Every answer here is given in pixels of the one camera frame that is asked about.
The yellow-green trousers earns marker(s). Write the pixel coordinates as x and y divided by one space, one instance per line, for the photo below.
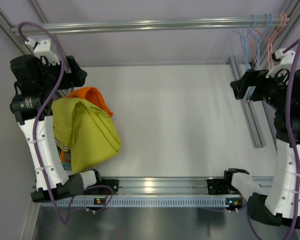
90 132

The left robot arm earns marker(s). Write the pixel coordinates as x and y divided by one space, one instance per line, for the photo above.
36 78

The orange garment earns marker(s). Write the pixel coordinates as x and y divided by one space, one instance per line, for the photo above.
95 97

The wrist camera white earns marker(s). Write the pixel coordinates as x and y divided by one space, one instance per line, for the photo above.
43 49
280 60

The pink spare hangers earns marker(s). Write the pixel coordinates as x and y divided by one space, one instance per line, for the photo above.
270 38

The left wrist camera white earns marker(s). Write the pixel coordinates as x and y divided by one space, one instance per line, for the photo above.
43 49

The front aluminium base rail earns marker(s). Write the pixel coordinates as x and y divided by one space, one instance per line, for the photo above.
162 186

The slotted grey cable duct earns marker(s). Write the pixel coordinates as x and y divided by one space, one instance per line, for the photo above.
172 201

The teal laundry basket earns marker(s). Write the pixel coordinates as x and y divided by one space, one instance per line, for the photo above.
67 166

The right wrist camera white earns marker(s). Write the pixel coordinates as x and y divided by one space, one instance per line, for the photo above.
280 60

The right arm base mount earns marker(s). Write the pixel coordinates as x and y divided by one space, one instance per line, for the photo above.
218 186

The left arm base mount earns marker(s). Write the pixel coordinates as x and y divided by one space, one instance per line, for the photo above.
112 183

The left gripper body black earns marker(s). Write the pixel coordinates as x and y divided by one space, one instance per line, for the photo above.
75 74

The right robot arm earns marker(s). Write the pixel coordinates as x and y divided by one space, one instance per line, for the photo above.
282 205

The light blue wire hanger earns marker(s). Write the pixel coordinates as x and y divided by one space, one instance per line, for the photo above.
232 50

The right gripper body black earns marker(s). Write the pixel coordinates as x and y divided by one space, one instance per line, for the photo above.
243 84

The top aluminium hanging rail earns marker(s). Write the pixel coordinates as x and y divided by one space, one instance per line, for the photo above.
251 21

